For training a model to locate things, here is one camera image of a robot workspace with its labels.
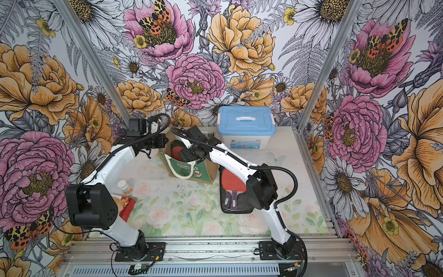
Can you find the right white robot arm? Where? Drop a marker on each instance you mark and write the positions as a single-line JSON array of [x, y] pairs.
[[261, 187]]

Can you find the blue lid storage box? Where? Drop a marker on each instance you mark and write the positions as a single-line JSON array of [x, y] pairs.
[[245, 128]]

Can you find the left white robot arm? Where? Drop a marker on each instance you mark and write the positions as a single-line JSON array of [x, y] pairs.
[[91, 205]]

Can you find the aluminium front rail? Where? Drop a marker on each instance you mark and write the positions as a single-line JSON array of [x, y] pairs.
[[214, 250]]

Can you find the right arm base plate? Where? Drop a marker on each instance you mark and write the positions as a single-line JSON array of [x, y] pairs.
[[270, 250]]

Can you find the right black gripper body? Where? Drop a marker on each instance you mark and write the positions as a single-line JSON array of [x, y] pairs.
[[191, 153]]

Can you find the red gift box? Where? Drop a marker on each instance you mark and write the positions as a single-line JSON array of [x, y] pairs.
[[125, 206]]

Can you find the green canvas tote bag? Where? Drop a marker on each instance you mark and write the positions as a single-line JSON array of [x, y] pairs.
[[204, 172]]

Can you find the ping pong paddle case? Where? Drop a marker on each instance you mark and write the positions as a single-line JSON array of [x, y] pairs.
[[233, 197], [177, 150]]

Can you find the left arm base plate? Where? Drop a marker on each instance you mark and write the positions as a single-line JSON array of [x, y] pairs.
[[147, 252]]

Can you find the small white pill bottle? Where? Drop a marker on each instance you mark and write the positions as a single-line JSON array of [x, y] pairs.
[[125, 187]]

